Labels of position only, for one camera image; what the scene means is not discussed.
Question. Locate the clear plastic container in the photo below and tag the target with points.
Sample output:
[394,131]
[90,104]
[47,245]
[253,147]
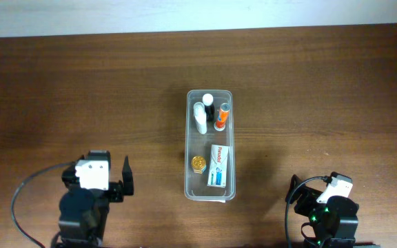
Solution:
[196,186]

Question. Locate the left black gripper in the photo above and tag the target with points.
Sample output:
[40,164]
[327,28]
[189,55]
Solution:
[114,189]

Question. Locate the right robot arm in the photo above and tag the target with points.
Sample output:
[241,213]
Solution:
[332,215]

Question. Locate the small jar gold lid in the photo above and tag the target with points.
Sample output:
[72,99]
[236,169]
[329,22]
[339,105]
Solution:
[198,164]

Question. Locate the white Panadol medicine box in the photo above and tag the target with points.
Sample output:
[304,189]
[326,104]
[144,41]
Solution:
[219,157]

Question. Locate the orange tablet tube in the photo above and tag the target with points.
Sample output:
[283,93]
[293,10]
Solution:
[223,115]

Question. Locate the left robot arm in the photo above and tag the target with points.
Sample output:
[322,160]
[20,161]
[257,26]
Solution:
[84,208]

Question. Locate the dark bottle white cap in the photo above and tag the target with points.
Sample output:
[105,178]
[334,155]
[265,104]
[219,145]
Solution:
[208,101]

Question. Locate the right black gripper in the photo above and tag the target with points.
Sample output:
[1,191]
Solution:
[302,198]

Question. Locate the white spray bottle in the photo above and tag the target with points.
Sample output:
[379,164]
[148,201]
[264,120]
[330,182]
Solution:
[200,117]

